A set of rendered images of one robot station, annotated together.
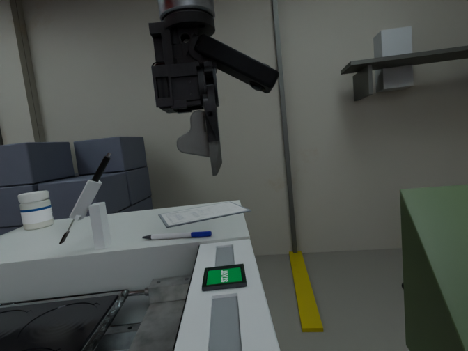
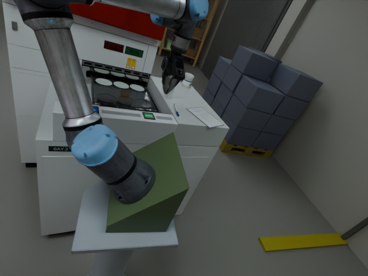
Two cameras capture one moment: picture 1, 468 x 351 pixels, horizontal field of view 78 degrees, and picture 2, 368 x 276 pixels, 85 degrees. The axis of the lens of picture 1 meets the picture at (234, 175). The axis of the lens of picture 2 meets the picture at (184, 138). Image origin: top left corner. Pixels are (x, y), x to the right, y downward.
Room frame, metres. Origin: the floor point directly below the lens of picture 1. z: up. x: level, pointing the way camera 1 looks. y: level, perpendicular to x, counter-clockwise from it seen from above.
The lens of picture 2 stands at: (0.06, -0.81, 1.46)
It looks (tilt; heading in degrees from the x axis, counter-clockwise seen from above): 31 degrees down; 56
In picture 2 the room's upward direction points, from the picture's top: 23 degrees clockwise
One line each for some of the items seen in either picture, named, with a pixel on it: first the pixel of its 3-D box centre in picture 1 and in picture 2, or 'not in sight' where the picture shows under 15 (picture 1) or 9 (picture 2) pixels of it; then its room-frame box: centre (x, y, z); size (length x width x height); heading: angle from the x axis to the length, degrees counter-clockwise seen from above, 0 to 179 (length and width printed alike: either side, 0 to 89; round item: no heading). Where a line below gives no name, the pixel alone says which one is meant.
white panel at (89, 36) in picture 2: not in sight; (90, 53); (0.10, 0.61, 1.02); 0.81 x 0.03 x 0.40; 1
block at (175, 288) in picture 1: (173, 287); not in sight; (0.49, 0.13, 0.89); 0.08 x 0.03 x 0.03; 91
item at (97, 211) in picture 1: (89, 214); (170, 87); (0.55, 0.28, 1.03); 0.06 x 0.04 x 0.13; 91
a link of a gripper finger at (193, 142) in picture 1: (198, 144); (164, 82); (0.40, 0.04, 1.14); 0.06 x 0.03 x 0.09; 91
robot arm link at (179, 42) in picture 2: (186, 5); (179, 42); (0.42, 0.04, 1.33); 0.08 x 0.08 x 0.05
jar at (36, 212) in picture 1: (36, 209); (187, 80); (0.78, 0.55, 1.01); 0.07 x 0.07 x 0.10
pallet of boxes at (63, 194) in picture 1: (60, 220); (247, 98); (2.40, 1.49, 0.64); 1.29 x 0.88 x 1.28; 82
